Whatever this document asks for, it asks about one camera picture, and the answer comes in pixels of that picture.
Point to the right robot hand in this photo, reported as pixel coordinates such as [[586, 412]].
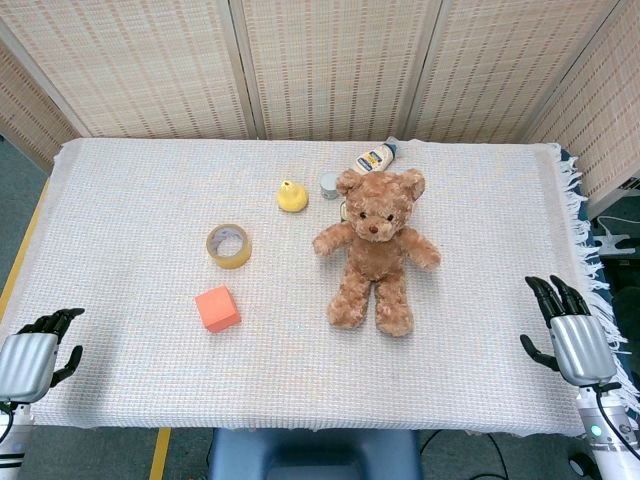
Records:
[[580, 345]]

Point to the small silver can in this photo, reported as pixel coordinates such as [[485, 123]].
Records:
[[328, 186]]

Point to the yellow pear shaped toy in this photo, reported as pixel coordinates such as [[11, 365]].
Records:
[[291, 197]]

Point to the brown teddy bear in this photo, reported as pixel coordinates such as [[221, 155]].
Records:
[[376, 250]]

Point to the woven folding screen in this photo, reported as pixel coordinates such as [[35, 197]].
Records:
[[320, 65]]

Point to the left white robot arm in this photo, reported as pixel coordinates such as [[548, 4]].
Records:
[[10, 430]]

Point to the clear packing tape roll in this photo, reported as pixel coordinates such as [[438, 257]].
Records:
[[229, 246]]

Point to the orange foam cube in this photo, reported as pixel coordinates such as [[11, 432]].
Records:
[[217, 308]]

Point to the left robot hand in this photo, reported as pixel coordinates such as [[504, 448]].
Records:
[[27, 357]]

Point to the woven checkered tablecloth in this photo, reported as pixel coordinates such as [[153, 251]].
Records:
[[300, 300]]

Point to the white mayonnaise bottle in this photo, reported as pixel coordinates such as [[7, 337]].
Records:
[[377, 157]]

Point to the cream plastic lid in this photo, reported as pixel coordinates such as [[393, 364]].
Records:
[[343, 211]]

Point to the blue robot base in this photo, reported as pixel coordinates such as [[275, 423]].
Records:
[[312, 454]]

